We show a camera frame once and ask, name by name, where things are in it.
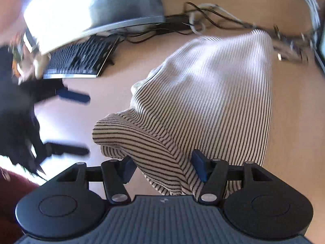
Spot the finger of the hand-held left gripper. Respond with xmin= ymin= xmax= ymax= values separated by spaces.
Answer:
xmin=36 ymin=86 xmax=91 ymax=105
xmin=42 ymin=141 xmax=90 ymax=162

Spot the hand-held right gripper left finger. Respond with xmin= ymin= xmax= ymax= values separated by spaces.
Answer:
xmin=54 ymin=156 xmax=136 ymax=205

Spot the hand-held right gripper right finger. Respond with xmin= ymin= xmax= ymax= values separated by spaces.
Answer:
xmin=191 ymin=149 xmax=273 ymax=205

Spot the beige striped garment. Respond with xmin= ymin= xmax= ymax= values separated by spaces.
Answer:
xmin=92 ymin=29 xmax=275 ymax=201

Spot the black computer keyboard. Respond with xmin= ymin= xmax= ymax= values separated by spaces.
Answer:
xmin=43 ymin=35 xmax=120 ymax=79

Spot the dark red cloth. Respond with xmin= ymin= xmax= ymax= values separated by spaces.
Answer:
xmin=0 ymin=168 xmax=49 ymax=244

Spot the black curved computer monitor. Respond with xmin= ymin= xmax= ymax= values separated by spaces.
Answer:
xmin=22 ymin=0 xmax=166 ymax=56

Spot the white computer tower case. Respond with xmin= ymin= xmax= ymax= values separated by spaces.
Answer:
xmin=313 ymin=28 xmax=325 ymax=75

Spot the bundle of black cables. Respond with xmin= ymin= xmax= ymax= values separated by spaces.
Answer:
xmin=126 ymin=2 xmax=314 ymax=64

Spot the white power cable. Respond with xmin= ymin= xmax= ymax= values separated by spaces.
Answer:
xmin=298 ymin=0 xmax=322 ymax=35

